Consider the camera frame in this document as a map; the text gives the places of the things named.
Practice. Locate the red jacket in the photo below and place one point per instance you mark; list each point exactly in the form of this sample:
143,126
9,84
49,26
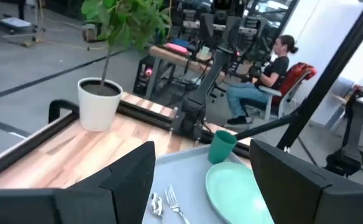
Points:
296,77

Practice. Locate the silver metal spoon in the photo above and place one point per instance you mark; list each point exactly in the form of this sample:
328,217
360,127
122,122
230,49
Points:
156,205

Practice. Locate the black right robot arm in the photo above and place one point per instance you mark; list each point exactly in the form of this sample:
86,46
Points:
194,105

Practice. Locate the light grey serving tray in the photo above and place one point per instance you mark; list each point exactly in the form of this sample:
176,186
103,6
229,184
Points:
187,174

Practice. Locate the green plant in white pot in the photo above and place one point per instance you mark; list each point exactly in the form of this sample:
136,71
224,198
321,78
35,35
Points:
97,105

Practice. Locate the pink flat item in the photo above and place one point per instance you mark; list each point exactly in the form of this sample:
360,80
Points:
176,48

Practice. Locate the white office chair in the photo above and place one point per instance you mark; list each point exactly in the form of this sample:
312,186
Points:
273,91

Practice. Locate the black curved table bracket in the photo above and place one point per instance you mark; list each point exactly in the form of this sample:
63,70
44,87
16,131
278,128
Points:
57,104

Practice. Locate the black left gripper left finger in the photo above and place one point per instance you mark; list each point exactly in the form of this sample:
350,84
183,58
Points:
122,193

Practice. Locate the person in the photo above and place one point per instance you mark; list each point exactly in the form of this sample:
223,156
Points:
271,71

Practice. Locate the black aluminium table rail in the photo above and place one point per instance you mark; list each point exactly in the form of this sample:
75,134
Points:
29,149
144,113

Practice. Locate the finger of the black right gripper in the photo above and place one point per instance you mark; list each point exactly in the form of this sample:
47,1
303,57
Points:
233,31
207,31

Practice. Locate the white cup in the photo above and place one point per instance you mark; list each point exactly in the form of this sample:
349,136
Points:
204,53

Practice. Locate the teal plastic cup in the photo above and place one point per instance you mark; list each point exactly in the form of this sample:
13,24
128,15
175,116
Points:
220,149

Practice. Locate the brown cardboard box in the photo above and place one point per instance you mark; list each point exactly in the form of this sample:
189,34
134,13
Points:
89,34

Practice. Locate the white bowl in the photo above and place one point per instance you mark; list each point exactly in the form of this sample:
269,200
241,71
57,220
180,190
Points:
234,196

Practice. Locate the wooden work desk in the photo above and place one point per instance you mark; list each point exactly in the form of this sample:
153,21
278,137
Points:
175,59

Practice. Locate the black aluminium frame post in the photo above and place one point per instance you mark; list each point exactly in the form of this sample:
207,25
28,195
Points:
324,77

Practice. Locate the black diagonal frame brace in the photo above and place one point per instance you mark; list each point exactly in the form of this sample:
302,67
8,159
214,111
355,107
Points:
262,126

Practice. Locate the black computer tower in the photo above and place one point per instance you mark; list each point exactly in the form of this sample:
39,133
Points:
144,76

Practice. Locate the silver metal fork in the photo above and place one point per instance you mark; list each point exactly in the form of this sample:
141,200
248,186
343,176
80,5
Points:
172,203

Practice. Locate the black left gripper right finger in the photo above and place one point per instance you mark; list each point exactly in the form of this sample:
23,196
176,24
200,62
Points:
293,193

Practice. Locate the grey floor platform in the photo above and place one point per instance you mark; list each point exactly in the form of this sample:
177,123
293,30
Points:
15,22

